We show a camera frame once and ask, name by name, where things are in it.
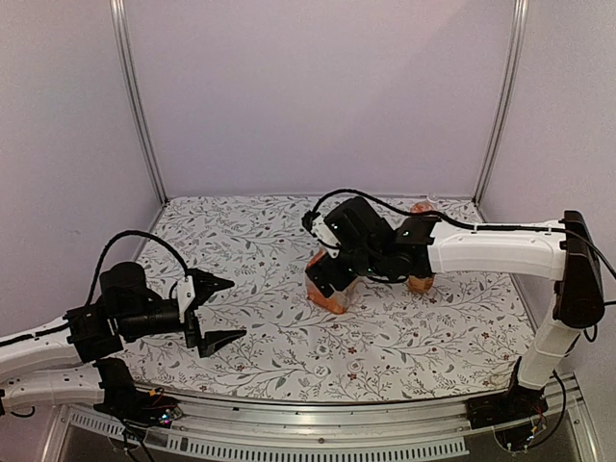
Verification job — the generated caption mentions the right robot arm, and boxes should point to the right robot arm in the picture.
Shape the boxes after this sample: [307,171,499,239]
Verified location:
[302,191,609,420]

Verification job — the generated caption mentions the right aluminium frame post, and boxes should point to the right aluminium frame post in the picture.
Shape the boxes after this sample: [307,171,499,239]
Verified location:
[473,0,529,208]

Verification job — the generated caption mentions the dark label tea bottle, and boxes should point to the dark label tea bottle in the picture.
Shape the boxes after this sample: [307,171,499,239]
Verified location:
[407,275,434,295]

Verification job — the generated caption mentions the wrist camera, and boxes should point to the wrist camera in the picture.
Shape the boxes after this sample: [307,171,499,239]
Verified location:
[176,275,195,321]
[301,210,342,259]

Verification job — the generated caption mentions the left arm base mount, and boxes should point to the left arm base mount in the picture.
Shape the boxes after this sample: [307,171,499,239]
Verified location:
[92,358,183,428]

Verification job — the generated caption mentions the left aluminium frame post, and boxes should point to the left aluminium frame post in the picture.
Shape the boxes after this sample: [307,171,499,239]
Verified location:
[109,0,168,206]

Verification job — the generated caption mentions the aluminium frame post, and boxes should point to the aluminium frame post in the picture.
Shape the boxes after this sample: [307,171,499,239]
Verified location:
[473,0,529,208]
[109,0,168,206]

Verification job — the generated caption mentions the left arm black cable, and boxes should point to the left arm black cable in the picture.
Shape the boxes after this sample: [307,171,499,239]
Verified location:
[84,229,190,304]

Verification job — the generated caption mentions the floral table mat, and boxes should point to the floral table mat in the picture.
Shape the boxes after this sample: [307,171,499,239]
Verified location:
[120,196,534,402]

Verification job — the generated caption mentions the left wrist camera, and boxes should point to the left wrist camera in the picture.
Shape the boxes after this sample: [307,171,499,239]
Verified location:
[176,275,195,321]

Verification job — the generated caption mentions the orange bottle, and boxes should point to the orange bottle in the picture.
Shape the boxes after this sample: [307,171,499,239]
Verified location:
[304,248,359,315]
[410,192,439,214]

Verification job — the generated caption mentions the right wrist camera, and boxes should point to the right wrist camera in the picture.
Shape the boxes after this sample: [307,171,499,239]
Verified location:
[301,210,342,259]

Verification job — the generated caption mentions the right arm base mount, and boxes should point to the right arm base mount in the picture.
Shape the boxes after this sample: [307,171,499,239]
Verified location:
[465,359,549,429]

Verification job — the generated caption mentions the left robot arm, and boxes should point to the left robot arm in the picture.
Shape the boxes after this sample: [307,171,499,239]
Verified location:
[1,262,246,426]

